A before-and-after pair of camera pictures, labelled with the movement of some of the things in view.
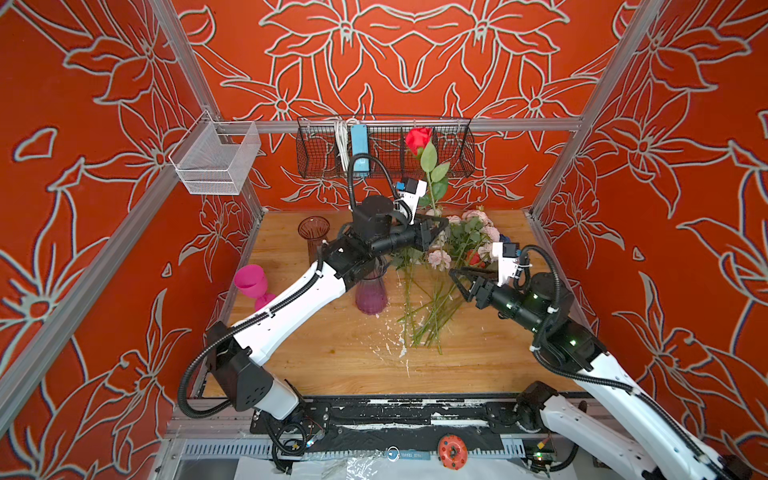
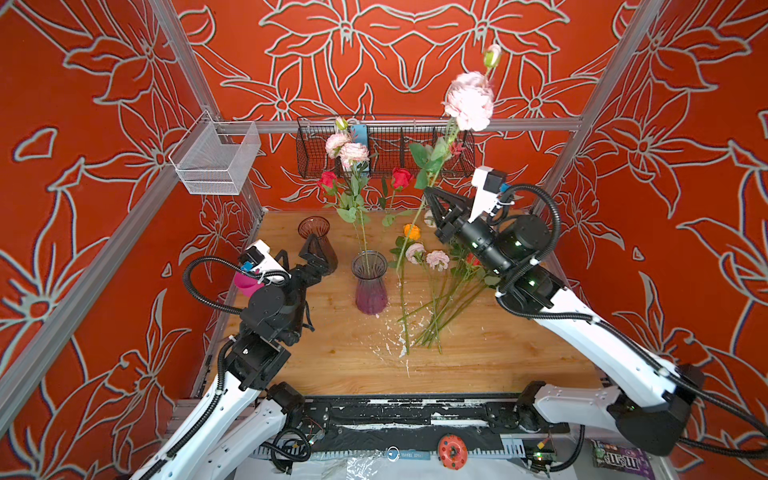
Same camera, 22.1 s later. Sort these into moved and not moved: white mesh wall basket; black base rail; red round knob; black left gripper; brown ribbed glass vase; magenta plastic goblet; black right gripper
Moved: black right gripper; black left gripper
Not moved: magenta plastic goblet; red round knob; white mesh wall basket; brown ribbed glass vase; black base rail
